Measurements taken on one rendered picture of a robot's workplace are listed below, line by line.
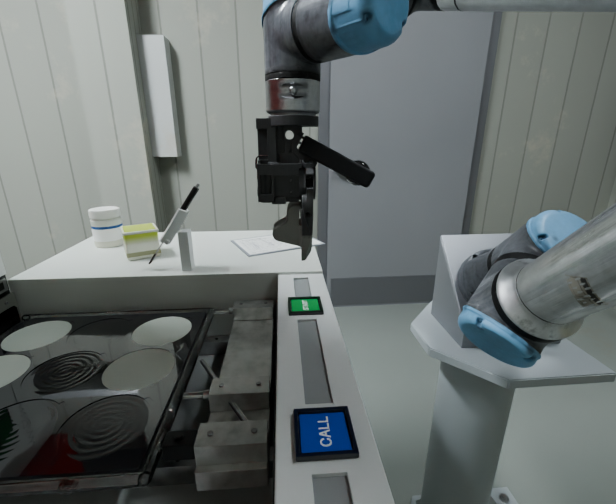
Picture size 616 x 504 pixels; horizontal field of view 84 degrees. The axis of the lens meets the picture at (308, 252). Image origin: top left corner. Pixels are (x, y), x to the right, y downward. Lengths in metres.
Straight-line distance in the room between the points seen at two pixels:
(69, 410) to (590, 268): 0.62
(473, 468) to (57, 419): 0.83
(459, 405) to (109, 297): 0.79
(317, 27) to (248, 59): 2.00
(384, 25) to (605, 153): 3.05
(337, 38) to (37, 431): 0.56
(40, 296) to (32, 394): 0.30
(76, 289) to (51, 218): 2.04
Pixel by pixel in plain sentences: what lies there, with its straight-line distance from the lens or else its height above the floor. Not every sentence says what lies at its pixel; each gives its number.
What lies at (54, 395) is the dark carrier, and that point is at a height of 0.90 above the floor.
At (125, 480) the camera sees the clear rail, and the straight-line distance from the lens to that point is 0.45.
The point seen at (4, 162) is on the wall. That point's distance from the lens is 2.93.
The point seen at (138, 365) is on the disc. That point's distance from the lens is 0.61.
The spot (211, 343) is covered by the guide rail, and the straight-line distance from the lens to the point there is 0.72.
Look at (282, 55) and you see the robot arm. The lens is 0.49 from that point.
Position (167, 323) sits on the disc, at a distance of 0.70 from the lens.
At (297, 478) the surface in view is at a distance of 0.34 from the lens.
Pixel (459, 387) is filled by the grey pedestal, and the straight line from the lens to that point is 0.87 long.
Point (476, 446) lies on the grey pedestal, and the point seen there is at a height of 0.57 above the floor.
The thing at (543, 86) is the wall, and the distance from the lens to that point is 3.01.
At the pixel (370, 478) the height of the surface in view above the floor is 0.96.
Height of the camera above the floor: 1.23
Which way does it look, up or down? 18 degrees down
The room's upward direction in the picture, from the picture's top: straight up
